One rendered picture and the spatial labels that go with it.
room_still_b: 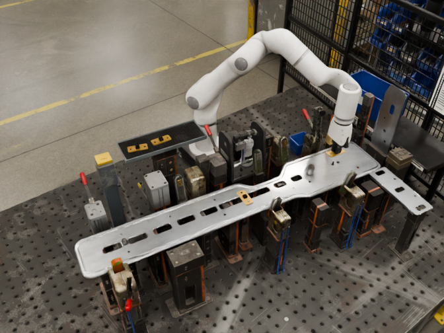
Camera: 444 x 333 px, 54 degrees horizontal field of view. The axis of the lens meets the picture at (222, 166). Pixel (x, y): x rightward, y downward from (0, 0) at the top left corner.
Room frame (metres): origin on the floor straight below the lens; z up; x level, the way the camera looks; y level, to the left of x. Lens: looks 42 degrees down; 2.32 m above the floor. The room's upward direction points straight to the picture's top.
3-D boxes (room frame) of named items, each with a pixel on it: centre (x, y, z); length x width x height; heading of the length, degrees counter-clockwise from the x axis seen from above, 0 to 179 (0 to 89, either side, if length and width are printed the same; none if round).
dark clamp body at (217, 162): (1.45, 0.02, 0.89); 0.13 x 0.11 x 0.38; 27
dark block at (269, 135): (1.58, -0.20, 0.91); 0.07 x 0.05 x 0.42; 27
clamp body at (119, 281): (0.85, 0.34, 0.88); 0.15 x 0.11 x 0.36; 27
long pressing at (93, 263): (1.27, -0.08, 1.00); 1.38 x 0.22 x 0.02; 117
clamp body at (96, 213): (1.16, 0.50, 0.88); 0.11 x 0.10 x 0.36; 27
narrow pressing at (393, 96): (1.61, -0.75, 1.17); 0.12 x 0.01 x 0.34; 27
